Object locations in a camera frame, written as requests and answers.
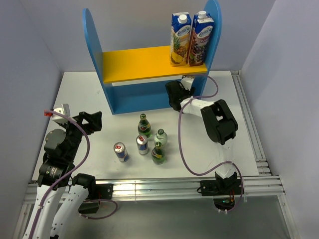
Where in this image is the pineapple juice carton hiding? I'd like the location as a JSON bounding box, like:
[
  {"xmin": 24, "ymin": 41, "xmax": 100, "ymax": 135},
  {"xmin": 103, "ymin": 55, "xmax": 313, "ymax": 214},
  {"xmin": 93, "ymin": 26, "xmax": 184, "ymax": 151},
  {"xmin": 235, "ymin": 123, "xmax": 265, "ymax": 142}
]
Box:
[{"xmin": 170, "ymin": 12, "xmax": 191, "ymax": 67}]

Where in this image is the green glass bottle front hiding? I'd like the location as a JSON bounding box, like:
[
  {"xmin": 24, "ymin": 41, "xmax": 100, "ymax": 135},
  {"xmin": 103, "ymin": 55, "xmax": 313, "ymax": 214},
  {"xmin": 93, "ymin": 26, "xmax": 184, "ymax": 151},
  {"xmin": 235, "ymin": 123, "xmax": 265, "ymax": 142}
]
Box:
[{"xmin": 152, "ymin": 141, "xmax": 165, "ymax": 165}]

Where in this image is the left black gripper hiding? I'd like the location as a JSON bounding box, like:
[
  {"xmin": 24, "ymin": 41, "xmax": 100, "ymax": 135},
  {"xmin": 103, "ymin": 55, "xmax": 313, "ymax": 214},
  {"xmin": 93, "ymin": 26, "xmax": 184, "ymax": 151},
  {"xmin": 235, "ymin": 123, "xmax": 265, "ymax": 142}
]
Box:
[{"xmin": 59, "ymin": 111, "xmax": 102, "ymax": 160}]

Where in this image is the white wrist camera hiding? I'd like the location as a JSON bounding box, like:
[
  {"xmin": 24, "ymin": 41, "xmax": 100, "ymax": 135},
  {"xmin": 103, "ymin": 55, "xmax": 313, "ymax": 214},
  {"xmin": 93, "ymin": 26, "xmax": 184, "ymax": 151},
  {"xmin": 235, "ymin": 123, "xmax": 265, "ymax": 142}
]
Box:
[
  {"xmin": 44, "ymin": 104, "xmax": 70, "ymax": 124},
  {"xmin": 180, "ymin": 75, "xmax": 195, "ymax": 91}
]

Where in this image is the clear glass bottle centre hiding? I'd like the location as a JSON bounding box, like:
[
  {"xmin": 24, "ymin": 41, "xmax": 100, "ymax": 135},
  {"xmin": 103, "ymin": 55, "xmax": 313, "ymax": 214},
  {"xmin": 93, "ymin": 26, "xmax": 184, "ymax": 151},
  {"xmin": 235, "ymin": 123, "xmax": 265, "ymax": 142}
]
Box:
[{"xmin": 154, "ymin": 128, "xmax": 168, "ymax": 147}]

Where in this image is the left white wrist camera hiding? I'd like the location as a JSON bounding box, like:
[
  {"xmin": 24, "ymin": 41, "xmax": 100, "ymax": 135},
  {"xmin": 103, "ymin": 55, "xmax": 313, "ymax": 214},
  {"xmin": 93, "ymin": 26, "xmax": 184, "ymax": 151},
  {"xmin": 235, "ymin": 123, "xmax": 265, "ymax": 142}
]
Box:
[{"xmin": 44, "ymin": 104, "xmax": 70, "ymax": 124}]

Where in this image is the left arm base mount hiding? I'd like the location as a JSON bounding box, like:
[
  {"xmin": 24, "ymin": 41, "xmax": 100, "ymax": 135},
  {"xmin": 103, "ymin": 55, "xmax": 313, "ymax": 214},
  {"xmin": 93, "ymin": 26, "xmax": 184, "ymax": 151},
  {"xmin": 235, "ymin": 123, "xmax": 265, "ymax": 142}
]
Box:
[{"xmin": 78, "ymin": 184, "xmax": 113, "ymax": 215}]

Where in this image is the berry juice carton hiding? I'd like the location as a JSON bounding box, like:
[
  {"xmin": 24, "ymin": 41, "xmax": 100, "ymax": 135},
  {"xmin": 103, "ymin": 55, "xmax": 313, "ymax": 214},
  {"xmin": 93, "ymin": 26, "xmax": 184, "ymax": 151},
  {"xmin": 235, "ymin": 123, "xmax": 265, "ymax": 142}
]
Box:
[{"xmin": 187, "ymin": 10, "xmax": 215, "ymax": 66}]

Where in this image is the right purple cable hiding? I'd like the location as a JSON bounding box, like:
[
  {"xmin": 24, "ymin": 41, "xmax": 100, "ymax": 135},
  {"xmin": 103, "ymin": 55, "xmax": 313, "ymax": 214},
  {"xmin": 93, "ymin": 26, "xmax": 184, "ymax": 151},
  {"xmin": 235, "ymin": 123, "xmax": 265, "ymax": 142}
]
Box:
[{"xmin": 178, "ymin": 73, "xmax": 246, "ymax": 212}]

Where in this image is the energy drink can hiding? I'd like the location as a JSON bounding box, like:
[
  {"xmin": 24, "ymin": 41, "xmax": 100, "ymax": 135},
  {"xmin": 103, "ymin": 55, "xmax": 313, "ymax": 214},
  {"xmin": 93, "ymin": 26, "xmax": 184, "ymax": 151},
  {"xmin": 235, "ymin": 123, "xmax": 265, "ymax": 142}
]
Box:
[
  {"xmin": 136, "ymin": 134, "xmax": 148, "ymax": 155},
  {"xmin": 113, "ymin": 142, "xmax": 129, "ymax": 162}
]

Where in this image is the aluminium rail frame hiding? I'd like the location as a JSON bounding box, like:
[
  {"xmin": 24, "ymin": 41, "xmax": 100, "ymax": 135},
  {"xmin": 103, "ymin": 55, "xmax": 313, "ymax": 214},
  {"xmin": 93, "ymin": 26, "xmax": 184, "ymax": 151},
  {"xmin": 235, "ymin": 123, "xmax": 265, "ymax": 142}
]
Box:
[{"xmin": 12, "ymin": 70, "xmax": 300, "ymax": 239}]

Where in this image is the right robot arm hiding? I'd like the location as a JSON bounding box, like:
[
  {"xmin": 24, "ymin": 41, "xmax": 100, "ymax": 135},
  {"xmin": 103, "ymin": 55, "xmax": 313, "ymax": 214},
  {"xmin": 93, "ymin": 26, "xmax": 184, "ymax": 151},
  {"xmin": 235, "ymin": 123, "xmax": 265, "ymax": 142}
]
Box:
[{"xmin": 165, "ymin": 80, "xmax": 239, "ymax": 194}]

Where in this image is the purple cable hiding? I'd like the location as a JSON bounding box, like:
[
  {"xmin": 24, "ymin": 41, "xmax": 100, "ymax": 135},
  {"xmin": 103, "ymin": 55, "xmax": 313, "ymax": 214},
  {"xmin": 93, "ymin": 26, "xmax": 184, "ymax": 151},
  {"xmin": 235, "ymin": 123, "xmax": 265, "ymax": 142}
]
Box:
[
  {"xmin": 178, "ymin": 73, "xmax": 246, "ymax": 212},
  {"xmin": 26, "ymin": 109, "xmax": 118, "ymax": 239}
]

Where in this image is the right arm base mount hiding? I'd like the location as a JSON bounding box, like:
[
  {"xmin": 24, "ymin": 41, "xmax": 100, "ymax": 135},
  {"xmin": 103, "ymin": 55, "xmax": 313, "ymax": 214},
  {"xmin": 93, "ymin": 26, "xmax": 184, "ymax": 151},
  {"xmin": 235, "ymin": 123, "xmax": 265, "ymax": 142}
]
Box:
[{"xmin": 196, "ymin": 172, "xmax": 243, "ymax": 210}]

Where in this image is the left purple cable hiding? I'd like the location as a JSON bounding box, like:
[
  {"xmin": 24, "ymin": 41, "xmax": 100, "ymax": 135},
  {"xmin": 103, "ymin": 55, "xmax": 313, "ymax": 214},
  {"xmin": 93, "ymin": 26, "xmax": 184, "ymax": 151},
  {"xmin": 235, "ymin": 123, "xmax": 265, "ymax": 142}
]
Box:
[{"xmin": 26, "ymin": 109, "xmax": 118, "ymax": 239}]

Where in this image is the green glass bottle rear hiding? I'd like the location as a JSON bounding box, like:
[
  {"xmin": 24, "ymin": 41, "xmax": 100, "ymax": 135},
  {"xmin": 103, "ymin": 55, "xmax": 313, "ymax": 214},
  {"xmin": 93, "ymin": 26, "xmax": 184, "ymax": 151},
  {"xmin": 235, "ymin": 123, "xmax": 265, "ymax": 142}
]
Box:
[{"xmin": 138, "ymin": 114, "xmax": 152, "ymax": 138}]

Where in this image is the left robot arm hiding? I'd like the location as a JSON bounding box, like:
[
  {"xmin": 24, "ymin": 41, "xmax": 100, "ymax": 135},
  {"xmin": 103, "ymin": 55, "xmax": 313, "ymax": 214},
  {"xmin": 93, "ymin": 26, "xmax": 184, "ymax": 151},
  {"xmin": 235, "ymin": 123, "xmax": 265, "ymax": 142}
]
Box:
[{"xmin": 23, "ymin": 110, "xmax": 102, "ymax": 239}]

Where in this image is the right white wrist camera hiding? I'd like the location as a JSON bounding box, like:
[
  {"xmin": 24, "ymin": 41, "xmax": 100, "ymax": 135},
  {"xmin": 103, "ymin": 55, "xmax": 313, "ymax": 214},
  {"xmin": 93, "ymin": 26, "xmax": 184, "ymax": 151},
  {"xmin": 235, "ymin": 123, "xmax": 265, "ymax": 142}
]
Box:
[{"xmin": 180, "ymin": 75, "xmax": 195, "ymax": 91}]

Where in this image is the blue and yellow shelf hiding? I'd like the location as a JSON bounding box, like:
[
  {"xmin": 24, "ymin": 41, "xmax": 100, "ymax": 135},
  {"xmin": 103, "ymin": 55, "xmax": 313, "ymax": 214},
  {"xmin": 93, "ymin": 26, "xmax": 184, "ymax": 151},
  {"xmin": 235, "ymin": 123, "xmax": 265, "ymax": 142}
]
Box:
[{"xmin": 82, "ymin": 0, "xmax": 222, "ymax": 115}]

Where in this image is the green glass bottle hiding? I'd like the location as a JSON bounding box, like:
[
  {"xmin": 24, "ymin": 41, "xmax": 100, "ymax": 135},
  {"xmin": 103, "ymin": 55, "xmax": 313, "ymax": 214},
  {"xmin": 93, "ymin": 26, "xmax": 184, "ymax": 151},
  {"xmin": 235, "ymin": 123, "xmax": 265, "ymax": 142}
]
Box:
[
  {"xmin": 152, "ymin": 141, "xmax": 165, "ymax": 165},
  {"xmin": 138, "ymin": 114, "xmax": 152, "ymax": 138}
]

